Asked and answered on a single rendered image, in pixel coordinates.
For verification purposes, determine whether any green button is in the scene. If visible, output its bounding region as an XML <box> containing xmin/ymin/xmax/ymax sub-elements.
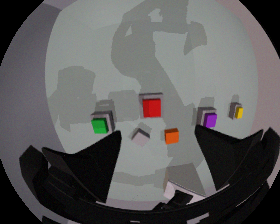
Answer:
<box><xmin>89</xmin><ymin>111</ymin><xmax>115</xmax><ymax>135</ymax></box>

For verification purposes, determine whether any yellow button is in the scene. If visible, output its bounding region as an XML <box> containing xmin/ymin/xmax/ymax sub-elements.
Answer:
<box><xmin>229</xmin><ymin>103</ymin><xmax>244</xmax><ymax>120</ymax></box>

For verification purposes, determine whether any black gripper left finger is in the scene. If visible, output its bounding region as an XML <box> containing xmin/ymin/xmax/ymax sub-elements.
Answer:
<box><xmin>42</xmin><ymin>131</ymin><xmax>121</xmax><ymax>204</ymax></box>

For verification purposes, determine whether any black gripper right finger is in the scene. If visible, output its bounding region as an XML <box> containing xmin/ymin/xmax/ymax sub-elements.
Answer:
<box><xmin>195</xmin><ymin>125</ymin><xmax>264</xmax><ymax>190</ymax></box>

